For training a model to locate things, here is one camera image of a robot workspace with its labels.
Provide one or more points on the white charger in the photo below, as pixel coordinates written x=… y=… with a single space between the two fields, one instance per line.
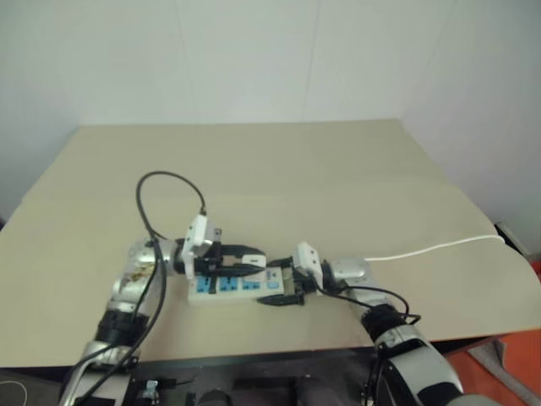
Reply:
x=253 y=259

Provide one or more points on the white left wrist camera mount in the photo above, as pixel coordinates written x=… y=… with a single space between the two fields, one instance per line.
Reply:
x=198 y=236

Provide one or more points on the grey cloth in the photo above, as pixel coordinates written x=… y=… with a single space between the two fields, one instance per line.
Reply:
x=487 y=352

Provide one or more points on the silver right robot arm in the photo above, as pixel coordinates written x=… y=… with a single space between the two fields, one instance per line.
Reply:
x=418 y=359

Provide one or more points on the small metal bracket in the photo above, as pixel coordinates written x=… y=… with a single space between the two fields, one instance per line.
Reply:
x=149 y=387

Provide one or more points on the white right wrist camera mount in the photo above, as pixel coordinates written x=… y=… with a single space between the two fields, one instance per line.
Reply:
x=307 y=259

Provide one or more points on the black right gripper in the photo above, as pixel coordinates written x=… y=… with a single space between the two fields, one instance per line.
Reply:
x=302 y=282

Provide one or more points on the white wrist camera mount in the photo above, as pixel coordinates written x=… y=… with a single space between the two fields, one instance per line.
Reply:
x=198 y=236
x=307 y=259

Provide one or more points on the white power strip blue sockets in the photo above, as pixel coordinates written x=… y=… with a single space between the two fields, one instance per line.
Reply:
x=236 y=289

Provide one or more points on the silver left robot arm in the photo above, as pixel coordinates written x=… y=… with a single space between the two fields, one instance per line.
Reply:
x=127 y=287

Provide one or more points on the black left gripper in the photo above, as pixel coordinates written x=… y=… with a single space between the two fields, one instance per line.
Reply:
x=209 y=263

